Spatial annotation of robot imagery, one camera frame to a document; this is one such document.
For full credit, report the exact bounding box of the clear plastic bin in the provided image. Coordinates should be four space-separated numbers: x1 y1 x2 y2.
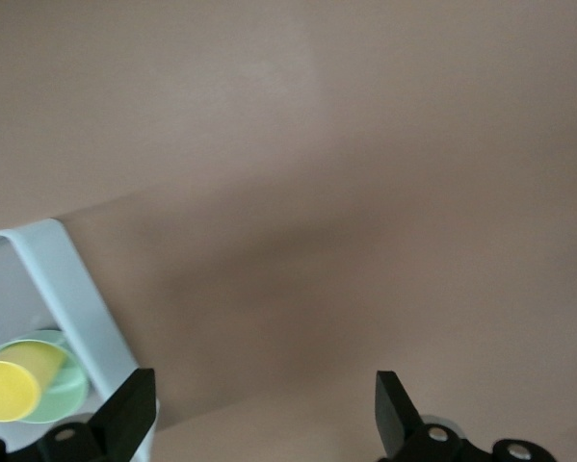
0 218 162 462

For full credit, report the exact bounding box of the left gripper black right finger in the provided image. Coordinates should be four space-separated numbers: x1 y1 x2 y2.
374 369 555 462

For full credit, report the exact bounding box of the yellow plastic cup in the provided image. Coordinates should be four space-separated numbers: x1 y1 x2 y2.
0 339 70 423

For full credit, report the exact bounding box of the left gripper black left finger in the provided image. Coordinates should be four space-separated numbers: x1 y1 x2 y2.
0 368 157 462

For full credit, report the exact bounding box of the brown table cover sheet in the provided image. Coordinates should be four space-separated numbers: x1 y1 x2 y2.
0 0 577 462

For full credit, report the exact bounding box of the pale green bowl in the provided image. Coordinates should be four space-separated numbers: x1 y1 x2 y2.
0 329 90 424

